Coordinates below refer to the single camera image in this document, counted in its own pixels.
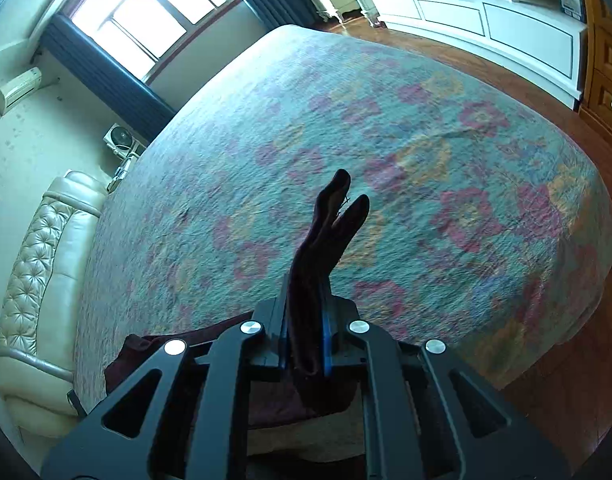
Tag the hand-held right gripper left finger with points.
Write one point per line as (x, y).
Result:
(284, 340)

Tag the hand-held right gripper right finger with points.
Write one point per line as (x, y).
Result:
(329, 342)

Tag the dark maroon pants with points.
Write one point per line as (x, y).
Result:
(311, 260)

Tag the floral bed blanket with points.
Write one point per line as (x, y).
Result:
(436, 135)

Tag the cream tufted leather headboard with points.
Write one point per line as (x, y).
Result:
(40, 260)

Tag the small white fan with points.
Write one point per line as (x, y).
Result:
(119, 137)

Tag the white TV cabinet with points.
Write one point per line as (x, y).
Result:
(486, 25)

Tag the large window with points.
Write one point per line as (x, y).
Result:
(135, 15)

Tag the wooden cabinet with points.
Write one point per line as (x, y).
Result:
(606, 60)

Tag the white wall air conditioner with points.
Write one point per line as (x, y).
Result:
(16, 91)

